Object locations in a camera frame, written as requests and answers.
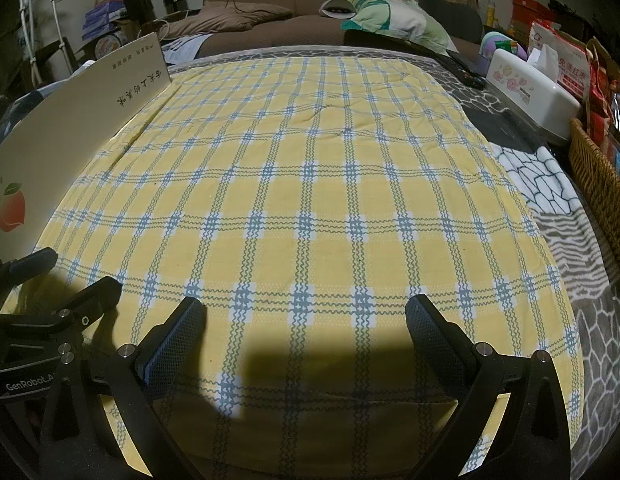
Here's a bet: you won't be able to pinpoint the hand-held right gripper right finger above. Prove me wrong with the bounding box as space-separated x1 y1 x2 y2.
405 294 573 480

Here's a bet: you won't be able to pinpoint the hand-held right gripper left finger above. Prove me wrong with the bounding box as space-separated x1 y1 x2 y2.
37 296 208 480

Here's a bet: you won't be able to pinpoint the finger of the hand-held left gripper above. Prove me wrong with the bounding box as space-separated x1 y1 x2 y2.
56 275 123 332
0 246 59 294

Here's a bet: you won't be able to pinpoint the cardboard box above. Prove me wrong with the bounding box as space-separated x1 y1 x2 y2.
0 31 173 266

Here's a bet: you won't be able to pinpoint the yellow checkered cloth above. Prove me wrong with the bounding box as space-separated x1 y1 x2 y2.
0 55 585 468

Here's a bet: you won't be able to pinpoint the wicker basket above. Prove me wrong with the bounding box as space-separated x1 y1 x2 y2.
568 117 620 281

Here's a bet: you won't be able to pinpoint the stack of purple packs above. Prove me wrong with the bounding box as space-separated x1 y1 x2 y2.
82 0 126 41

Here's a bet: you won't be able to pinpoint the printed papers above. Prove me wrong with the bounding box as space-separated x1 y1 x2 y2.
162 35 211 63

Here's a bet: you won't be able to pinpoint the white tissue box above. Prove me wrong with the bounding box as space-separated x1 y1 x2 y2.
486 45 583 143

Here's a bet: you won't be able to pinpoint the black remote control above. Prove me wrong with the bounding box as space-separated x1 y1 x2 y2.
447 52 488 91

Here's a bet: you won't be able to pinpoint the purple green toy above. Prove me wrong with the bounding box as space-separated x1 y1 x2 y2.
478 31 528 61

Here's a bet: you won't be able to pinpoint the brown pillow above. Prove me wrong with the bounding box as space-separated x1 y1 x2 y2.
160 4 293 36

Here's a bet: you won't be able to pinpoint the white red package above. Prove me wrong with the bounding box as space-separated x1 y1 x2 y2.
527 20 590 106

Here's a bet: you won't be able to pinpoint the green floral pillow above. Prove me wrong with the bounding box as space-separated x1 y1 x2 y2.
349 0 453 56

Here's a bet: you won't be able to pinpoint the dark cushion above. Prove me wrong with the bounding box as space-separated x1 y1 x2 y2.
419 0 485 41

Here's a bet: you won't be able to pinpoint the red box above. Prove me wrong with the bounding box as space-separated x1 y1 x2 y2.
510 0 555 36

